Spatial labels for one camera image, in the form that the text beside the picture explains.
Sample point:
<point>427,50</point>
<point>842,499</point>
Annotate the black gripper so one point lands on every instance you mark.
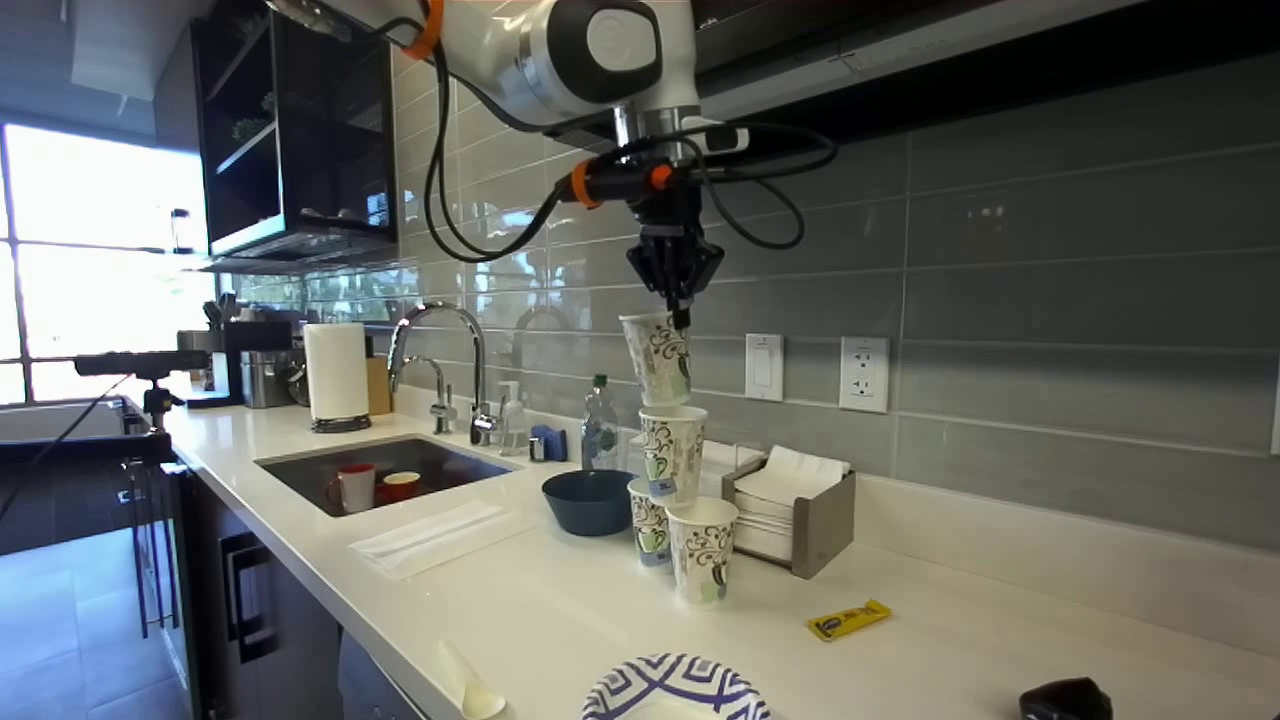
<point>676,244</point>

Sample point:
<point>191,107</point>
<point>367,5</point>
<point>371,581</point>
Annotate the clear plastic bottle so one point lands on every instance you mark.
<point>602,425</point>

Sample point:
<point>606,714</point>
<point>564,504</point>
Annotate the blue sponge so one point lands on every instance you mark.
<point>548,447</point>

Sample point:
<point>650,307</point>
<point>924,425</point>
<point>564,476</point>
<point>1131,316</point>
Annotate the white paper napkins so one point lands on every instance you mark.
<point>787,482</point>

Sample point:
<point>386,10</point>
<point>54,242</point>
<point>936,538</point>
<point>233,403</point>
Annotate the chrome gooseneck faucet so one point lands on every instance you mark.
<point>478,385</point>

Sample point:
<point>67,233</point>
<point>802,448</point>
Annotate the dark blue bowl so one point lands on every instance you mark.
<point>584,504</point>

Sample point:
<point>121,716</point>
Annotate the small chrome side faucet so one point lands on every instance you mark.
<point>441,403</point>

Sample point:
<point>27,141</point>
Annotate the gray napkin holder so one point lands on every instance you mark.
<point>826,525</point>

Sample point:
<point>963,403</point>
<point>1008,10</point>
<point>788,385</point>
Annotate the gray under cabinet light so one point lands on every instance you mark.
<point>867,62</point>

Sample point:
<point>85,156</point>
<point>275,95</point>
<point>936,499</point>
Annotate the small red bowl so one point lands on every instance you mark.
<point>403,482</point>

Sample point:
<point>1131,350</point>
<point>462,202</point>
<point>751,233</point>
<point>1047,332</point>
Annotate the white paper towel roll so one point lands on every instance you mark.
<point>338,372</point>

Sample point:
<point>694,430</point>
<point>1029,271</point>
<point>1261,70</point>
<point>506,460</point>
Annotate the yellow snack packet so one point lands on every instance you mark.
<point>848,622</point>

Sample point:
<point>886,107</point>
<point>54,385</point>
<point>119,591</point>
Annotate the red white cup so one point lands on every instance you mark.
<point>359,489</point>

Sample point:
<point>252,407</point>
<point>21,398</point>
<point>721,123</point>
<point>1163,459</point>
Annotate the blue white paper plate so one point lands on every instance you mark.
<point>672,687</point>

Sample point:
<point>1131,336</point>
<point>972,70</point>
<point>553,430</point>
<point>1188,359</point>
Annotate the dark sink basin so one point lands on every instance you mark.
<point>307,482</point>

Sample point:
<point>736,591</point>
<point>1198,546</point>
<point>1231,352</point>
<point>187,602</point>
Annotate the dark upper cabinet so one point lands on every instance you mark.
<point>1001,43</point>

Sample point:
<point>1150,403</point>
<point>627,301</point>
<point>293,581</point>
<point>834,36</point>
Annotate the black silver coffee machine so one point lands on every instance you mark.
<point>261,372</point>

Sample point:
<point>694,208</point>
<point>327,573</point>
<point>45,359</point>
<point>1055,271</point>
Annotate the dark under counter cabinet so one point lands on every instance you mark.
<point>252,602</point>

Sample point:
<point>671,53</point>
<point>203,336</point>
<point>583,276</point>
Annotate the small black rounded object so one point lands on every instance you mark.
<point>1064,700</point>

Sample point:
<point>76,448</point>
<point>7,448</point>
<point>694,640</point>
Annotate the black side table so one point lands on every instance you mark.
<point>82,494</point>

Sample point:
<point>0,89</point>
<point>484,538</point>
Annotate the white light switch plate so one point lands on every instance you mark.
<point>761,364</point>

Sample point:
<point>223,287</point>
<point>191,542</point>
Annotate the black orange wrist camera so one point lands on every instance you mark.
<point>619,182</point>

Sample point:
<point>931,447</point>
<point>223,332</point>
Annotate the white wall outlet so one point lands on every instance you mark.
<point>867,372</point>

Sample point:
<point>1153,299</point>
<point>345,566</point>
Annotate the black open wall shelf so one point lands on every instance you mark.
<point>307,134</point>

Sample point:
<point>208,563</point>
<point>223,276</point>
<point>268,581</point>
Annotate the black camera on tripod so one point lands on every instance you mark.
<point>133,363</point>

